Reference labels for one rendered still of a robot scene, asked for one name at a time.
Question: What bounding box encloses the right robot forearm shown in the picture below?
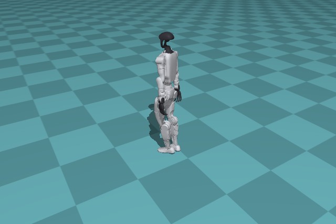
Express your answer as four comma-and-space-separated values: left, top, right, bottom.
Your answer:
173, 71, 179, 89

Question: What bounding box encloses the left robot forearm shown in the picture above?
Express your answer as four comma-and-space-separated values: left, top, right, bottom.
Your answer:
156, 78, 165, 102

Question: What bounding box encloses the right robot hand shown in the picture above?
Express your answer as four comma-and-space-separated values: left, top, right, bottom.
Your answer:
174, 85, 182, 102

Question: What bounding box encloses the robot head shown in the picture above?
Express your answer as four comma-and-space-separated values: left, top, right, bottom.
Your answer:
159, 32, 174, 54

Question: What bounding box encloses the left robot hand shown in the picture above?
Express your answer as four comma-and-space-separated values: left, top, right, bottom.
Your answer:
159, 98, 167, 115

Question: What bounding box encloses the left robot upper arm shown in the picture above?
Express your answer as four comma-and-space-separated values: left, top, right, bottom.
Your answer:
155, 55, 165, 82

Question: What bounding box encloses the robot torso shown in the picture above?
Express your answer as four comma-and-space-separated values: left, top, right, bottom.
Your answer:
159, 50, 177, 100

